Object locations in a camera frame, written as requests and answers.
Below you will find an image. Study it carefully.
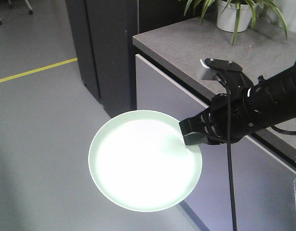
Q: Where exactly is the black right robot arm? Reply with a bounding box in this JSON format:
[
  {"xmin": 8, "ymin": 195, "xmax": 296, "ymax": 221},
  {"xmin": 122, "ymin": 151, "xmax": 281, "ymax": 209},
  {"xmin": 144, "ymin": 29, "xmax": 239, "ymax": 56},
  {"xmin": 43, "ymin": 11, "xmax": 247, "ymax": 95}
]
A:
[{"xmin": 179, "ymin": 58, "xmax": 296, "ymax": 145}]

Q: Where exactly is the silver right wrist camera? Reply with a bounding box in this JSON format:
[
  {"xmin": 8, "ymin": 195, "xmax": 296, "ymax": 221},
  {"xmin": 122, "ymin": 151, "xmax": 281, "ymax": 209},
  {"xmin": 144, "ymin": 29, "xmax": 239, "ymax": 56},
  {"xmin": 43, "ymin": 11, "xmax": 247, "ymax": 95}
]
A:
[{"xmin": 198, "ymin": 59, "xmax": 217, "ymax": 81}]

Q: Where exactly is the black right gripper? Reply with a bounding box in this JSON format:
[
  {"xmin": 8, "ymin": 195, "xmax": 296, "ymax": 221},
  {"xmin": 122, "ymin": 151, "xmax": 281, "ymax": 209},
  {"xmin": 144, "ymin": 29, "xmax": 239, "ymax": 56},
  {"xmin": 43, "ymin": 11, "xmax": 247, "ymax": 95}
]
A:
[{"xmin": 179, "ymin": 93, "xmax": 249, "ymax": 146}]

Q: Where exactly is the potted green plant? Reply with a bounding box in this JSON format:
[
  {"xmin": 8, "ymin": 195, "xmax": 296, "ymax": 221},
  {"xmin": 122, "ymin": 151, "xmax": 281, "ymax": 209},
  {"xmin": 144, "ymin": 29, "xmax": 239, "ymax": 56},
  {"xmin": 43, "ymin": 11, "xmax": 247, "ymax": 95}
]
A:
[{"xmin": 184, "ymin": 0, "xmax": 288, "ymax": 46}]

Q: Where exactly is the black camera cable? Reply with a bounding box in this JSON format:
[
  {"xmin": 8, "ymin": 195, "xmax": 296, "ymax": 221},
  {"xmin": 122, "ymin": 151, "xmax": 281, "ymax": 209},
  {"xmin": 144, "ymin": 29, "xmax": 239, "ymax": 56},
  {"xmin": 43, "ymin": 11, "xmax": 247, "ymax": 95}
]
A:
[{"xmin": 215, "ymin": 74, "xmax": 238, "ymax": 231}]

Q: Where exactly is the dark tall cabinet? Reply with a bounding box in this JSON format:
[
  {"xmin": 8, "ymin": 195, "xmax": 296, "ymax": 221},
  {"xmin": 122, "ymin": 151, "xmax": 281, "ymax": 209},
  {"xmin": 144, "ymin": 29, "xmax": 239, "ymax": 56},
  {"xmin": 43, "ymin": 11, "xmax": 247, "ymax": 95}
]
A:
[{"xmin": 66, "ymin": 0, "xmax": 202, "ymax": 117}]

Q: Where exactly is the white mesh office chair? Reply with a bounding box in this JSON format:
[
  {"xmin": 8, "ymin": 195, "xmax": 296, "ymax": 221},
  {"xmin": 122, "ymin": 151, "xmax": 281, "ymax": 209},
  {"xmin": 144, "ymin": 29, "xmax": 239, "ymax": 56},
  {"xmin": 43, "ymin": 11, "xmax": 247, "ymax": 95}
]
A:
[{"xmin": 0, "ymin": 0, "xmax": 34, "ymax": 26}]

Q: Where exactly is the grey kitchen cabinet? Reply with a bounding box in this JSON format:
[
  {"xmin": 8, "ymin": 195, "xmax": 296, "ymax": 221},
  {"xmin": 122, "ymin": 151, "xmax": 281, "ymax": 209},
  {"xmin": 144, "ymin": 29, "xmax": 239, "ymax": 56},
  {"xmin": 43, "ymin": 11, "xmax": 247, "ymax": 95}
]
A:
[{"xmin": 135, "ymin": 54, "xmax": 296, "ymax": 231}]

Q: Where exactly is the light green round plate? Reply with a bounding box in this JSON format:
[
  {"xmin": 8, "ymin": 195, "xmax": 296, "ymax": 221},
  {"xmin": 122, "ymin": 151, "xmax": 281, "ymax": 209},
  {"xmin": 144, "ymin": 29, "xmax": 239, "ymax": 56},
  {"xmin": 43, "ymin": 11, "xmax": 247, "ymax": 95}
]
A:
[{"xmin": 88, "ymin": 110, "xmax": 202, "ymax": 212}]

